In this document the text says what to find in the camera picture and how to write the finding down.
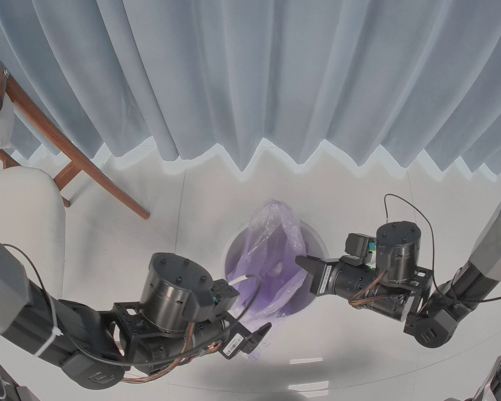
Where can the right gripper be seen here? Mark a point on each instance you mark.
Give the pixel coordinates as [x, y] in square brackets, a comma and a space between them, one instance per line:
[346, 280]

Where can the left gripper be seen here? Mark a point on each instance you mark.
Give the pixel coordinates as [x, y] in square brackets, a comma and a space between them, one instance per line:
[233, 345]

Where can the purple plastic bag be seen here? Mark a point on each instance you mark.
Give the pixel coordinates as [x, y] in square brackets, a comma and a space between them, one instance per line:
[271, 240]

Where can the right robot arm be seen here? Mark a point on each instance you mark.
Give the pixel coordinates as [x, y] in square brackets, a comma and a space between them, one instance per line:
[442, 307]

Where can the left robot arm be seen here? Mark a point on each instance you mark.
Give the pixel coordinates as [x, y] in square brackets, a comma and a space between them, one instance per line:
[79, 332]

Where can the white trash bin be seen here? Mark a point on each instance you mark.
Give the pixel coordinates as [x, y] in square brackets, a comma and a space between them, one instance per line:
[317, 240]

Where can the pale blue curtain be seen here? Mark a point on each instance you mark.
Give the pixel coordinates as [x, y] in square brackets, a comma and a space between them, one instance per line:
[250, 57]

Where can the wooden chair with white cushions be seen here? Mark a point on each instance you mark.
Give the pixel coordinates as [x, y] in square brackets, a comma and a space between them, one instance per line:
[21, 207]

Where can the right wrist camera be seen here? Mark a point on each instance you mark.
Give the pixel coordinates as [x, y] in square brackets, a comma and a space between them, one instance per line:
[357, 244]

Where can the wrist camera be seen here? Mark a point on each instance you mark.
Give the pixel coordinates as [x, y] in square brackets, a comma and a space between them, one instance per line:
[357, 244]
[217, 297]

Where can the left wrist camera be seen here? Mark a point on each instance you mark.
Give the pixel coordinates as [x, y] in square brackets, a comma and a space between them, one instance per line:
[217, 297]

